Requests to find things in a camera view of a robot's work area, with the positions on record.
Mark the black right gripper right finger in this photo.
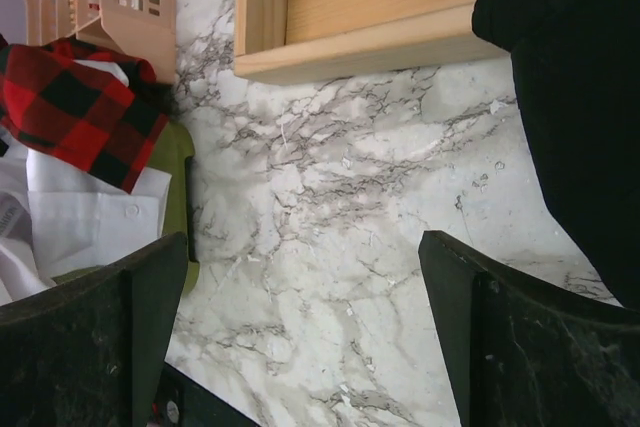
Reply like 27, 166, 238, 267
418, 231, 639, 426

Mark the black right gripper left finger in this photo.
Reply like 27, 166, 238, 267
1, 233, 188, 426

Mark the white shirt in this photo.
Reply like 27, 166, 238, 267
1, 45, 171, 304

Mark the red black plaid shirt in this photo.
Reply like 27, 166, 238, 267
1, 38, 168, 192

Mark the black hanging shirt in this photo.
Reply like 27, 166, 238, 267
472, 0, 639, 309

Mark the green plastic laundry bin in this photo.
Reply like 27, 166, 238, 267
28, 122, 194, 279

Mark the wooden clothes rack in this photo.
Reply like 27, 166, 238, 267
234, 0, 500, 85

